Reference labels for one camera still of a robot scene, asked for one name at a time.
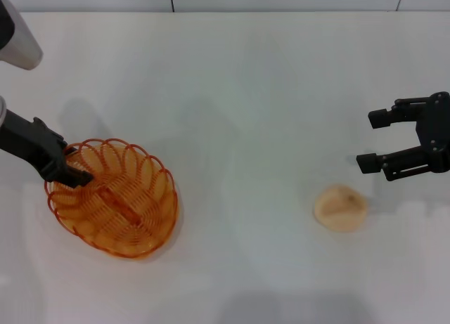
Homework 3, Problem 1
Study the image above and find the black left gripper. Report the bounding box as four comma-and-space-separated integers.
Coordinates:
0, 108, 94, 189

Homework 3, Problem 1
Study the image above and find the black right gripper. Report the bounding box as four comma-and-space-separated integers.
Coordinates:
356, 91, 450, 183

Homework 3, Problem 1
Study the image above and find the orange woven wire basket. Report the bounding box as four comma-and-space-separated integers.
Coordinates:
44, 138, 179, 259

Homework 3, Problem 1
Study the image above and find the beige round bread bun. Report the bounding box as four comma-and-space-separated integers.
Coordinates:
313, 183, 370, 233

